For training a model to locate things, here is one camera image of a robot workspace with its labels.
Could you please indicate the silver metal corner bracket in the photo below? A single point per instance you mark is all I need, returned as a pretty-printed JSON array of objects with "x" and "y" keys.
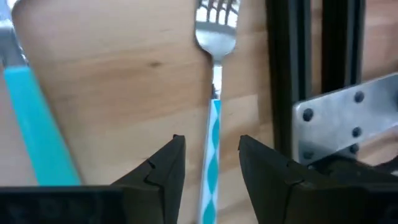
[{"x": 335, "y": 118}]

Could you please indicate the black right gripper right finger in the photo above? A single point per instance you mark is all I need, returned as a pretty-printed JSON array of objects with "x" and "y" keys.
[{"x": 280, "y": 199}]

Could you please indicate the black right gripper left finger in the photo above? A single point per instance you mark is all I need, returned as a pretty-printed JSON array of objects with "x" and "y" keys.
[{"x": 149, "y": 199}]

